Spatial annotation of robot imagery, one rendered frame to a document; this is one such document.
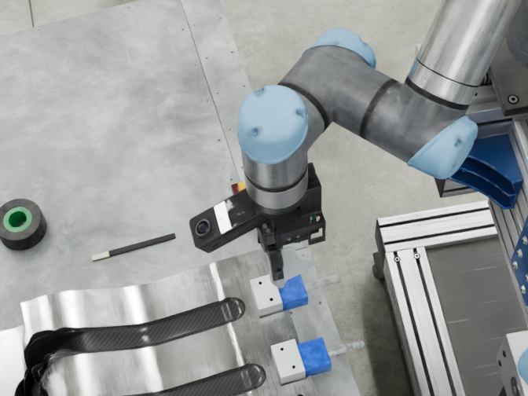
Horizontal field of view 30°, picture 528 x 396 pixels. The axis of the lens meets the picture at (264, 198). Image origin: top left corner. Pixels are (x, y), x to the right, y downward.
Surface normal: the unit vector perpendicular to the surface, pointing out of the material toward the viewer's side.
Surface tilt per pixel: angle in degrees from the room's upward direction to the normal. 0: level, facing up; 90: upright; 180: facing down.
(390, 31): 0
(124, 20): 0
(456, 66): 52
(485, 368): 0
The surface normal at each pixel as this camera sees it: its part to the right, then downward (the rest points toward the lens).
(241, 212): -0.51, -0.32
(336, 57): 0.10, -0.51
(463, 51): -0.08, 0.38
